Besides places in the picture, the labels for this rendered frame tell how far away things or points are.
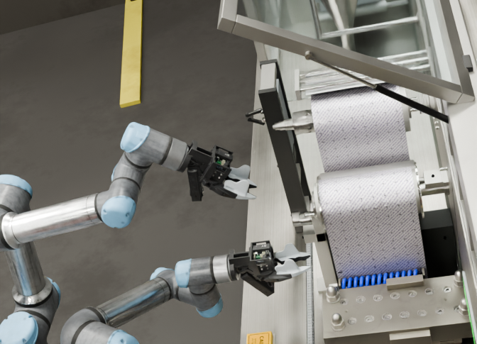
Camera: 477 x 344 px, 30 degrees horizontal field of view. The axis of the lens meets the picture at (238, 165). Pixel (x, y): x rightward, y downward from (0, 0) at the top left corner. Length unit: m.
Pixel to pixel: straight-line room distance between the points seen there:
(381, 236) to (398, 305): 0.18
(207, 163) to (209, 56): 3.29
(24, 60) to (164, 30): 0.97
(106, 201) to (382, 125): 0.76
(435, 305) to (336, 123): 0.54
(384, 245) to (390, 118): 0.33
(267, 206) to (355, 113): 0.64
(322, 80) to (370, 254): 0.48
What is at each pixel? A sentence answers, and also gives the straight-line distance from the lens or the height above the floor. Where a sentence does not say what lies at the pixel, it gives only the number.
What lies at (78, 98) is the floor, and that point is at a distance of 5.51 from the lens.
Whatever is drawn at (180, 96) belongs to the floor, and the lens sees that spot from 5.19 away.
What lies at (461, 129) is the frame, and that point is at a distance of 1.83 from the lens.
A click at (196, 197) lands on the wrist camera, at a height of 1.36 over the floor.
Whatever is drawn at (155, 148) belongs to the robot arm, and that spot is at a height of 1.55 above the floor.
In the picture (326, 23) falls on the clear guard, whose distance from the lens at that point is 1.92.
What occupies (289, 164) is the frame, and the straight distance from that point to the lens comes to 2.59.
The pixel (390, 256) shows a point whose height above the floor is 1.09.
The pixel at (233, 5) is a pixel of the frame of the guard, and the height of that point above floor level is 1.94.
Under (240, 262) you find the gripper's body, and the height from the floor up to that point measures 1.14.
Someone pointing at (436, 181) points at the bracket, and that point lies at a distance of 2.27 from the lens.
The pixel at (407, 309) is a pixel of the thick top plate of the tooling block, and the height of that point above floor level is 1.03.
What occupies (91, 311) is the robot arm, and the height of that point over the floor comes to 1.20.
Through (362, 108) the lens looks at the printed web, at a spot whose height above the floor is 1.39.
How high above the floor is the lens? 2.80
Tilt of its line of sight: 38 degrees down
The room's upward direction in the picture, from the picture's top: 17 degrees counter-clockwise
